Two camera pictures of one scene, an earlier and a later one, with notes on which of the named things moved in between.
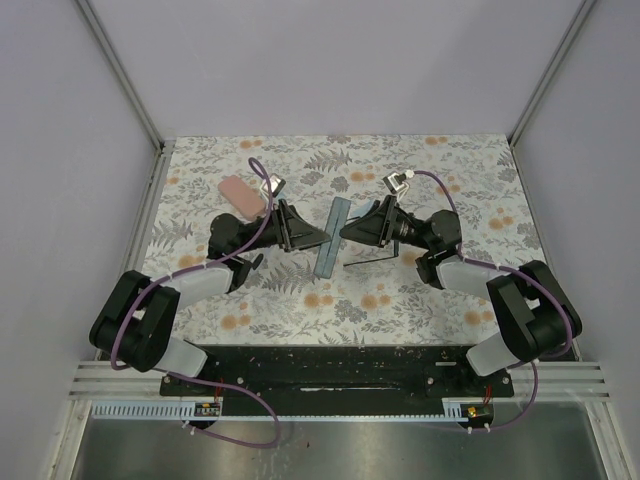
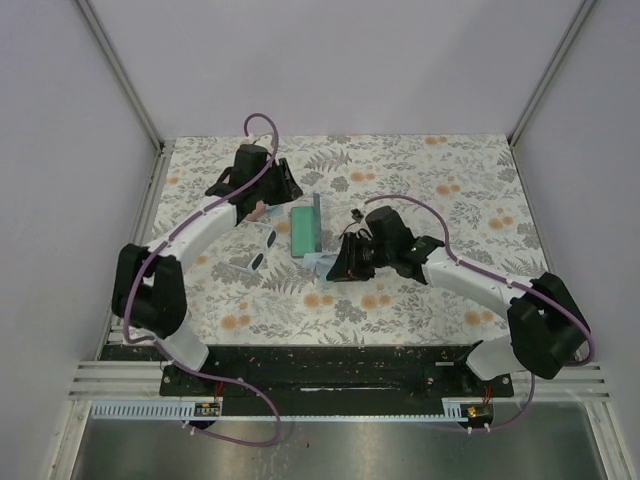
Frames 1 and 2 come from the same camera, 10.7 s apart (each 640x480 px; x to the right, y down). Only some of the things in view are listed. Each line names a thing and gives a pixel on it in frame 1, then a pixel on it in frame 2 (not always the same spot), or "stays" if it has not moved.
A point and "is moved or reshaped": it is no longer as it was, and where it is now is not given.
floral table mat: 380,297 stays
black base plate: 331,376 stays
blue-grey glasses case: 329,249 is moved or reshaped
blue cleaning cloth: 359,208 to 320,263
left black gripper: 292,231 to 289,187
